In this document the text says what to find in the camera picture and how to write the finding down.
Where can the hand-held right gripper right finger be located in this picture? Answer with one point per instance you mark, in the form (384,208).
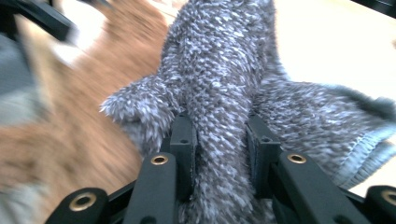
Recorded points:
(261,155)

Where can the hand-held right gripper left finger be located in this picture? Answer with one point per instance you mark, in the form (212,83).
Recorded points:
(185,149)

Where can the grey fuzzy knit garment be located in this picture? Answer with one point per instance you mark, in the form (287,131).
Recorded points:
(221,77)

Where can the brown teddy bear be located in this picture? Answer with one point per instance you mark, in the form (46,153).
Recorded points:
(93,149)

